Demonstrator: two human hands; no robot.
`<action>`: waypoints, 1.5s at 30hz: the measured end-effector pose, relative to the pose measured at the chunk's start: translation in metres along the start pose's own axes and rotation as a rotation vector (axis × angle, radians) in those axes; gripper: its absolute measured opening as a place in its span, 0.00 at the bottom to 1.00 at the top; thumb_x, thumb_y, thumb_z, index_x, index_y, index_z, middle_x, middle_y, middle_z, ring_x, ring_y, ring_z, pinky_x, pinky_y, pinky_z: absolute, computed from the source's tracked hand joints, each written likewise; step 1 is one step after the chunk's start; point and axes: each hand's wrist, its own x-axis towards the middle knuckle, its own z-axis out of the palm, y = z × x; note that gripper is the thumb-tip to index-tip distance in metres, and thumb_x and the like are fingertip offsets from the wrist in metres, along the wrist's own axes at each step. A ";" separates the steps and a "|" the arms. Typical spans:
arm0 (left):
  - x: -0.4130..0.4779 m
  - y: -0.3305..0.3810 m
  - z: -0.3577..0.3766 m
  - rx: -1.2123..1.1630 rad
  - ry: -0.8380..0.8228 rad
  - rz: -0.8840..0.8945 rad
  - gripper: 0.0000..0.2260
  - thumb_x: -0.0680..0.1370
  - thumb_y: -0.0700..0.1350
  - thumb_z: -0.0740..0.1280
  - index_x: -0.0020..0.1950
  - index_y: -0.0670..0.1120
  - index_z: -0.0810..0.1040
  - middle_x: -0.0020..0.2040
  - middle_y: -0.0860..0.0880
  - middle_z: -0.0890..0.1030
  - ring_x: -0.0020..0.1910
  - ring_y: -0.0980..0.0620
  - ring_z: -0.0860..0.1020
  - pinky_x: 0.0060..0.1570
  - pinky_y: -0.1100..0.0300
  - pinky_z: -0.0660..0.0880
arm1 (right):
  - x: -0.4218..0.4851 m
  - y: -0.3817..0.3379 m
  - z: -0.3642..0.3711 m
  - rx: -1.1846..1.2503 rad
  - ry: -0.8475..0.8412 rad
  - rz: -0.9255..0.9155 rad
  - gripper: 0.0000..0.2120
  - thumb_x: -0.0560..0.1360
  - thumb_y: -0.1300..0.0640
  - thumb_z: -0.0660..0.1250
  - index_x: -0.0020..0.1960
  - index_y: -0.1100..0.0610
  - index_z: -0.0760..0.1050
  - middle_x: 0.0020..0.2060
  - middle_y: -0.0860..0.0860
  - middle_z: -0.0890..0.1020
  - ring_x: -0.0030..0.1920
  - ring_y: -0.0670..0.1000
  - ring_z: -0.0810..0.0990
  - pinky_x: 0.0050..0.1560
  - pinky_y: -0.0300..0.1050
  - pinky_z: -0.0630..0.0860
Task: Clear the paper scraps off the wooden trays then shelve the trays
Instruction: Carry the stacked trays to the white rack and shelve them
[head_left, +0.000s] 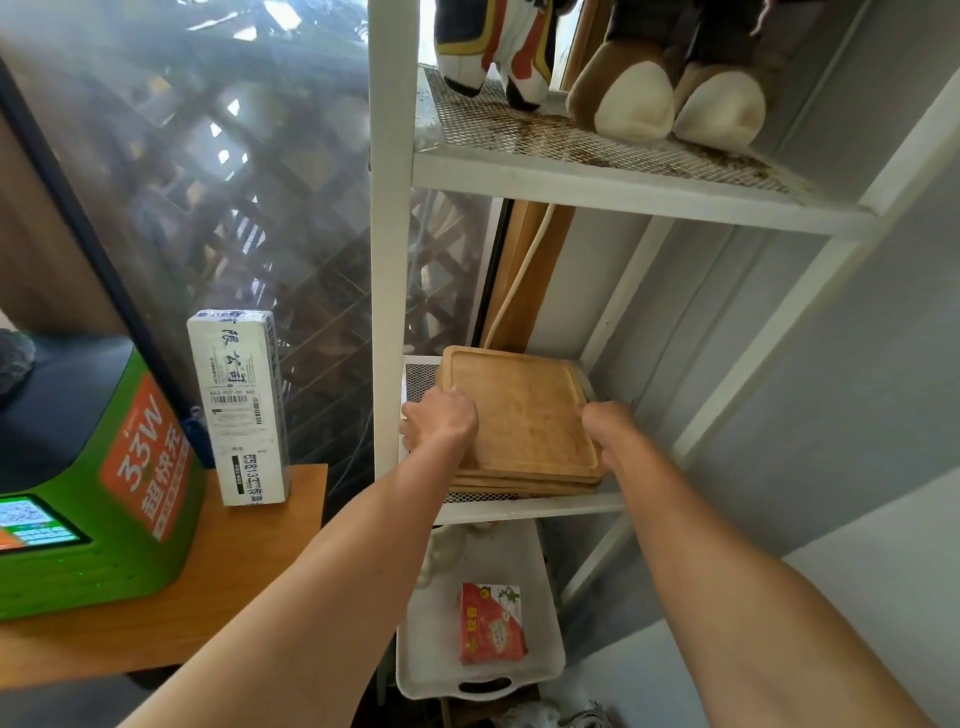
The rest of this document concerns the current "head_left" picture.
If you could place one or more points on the wooden square tray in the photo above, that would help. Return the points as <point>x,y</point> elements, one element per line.
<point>540,484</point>
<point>525,409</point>

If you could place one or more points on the wooden side table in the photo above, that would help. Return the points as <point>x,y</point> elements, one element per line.
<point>225,577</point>

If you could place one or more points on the white metal shelf rack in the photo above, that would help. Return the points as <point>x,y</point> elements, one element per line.
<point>600,187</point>

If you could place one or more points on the person's left forearm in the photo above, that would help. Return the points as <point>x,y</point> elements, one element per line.
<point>330,592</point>

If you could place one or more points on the person's right hand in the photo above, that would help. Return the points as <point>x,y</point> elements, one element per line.
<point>615,433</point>

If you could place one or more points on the person's left hand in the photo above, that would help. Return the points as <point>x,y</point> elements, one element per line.
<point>442,424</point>

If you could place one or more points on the red snack packet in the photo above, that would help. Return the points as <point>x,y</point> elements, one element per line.
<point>491,622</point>

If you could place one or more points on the green power bank station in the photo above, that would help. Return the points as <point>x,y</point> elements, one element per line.
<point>82,487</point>

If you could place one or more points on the brown wooden plank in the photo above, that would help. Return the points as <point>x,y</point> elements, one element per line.
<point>536,255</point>

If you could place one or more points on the person's left fingers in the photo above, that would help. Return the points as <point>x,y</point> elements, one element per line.
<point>409,429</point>

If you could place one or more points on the blue object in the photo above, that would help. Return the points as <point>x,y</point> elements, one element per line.
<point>199,442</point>

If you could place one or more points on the white red black plush toy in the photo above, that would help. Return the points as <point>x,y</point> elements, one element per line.
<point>495,45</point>

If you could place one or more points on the person's right forearm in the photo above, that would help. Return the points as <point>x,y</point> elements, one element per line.
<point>720,592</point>

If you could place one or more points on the wooden lattice fence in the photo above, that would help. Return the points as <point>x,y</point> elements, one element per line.
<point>262,187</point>

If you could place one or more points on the white plastic basket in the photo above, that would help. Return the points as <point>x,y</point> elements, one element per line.
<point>450,645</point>

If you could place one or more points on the white garlic bulbs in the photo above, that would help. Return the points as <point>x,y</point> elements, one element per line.
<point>439,559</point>

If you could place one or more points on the white cardboard parcel box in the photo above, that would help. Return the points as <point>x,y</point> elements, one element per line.
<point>240,409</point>

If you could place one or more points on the person's right fingers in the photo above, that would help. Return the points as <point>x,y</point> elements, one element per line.
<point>591,421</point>

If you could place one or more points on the brown plush toy cream feet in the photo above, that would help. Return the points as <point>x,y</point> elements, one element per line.
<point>660,82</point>

